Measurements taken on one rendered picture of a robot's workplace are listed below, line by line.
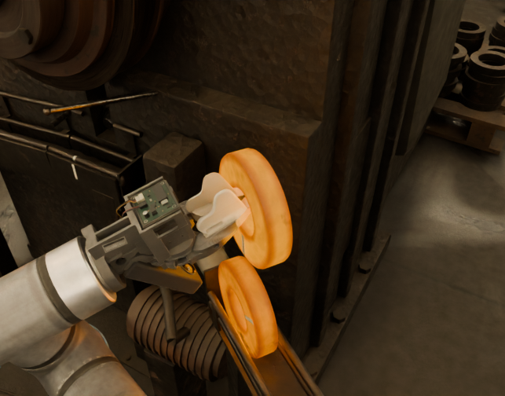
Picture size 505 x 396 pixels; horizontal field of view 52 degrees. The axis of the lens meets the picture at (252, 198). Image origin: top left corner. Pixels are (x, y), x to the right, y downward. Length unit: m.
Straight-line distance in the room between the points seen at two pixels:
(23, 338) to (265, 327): 0.31
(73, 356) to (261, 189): 0.31
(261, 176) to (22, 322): 0.31
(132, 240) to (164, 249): 0.04
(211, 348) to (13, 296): 0.46
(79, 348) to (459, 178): 1.87
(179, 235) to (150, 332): 0.46
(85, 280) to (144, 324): 0.46
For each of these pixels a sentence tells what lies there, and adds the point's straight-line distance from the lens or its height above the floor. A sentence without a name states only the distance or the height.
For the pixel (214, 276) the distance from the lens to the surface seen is 0.85.
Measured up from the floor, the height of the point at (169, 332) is 0.56.
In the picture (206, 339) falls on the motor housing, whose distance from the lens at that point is 0.99.
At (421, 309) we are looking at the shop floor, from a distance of 1.77.
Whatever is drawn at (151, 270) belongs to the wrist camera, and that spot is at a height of 0.88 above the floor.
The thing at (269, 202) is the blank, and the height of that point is 0.96.
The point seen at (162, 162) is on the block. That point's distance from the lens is 0.93.
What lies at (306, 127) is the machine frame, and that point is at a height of 0.87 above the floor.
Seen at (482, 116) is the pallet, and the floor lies 0.14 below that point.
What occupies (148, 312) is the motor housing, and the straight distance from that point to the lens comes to 1.05.
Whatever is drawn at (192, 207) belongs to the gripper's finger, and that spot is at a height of 0.92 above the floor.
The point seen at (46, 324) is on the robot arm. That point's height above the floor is 0.88.
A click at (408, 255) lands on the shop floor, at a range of 1.91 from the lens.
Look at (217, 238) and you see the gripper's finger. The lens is 0.62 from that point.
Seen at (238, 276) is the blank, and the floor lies 0.78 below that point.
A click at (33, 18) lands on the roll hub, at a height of 1.06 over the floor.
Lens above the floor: 1.35
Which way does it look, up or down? 41 degrees down
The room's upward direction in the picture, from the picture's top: straight up
